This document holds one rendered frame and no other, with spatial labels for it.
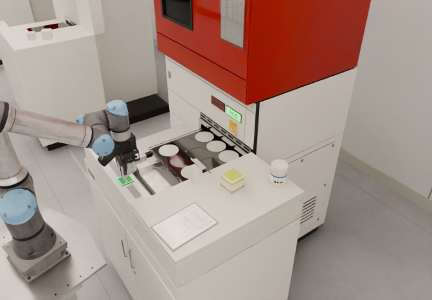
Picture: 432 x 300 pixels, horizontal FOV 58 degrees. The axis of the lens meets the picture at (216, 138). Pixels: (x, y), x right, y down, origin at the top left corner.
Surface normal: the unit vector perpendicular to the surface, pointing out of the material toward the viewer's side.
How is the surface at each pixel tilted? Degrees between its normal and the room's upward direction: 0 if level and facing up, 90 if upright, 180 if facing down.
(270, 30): 90
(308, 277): 0
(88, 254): 0
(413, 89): 90
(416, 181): 90
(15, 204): 10
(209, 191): 0
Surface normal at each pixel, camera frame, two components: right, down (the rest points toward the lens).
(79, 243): 0.00, -0.83
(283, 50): 0.58, 0.45
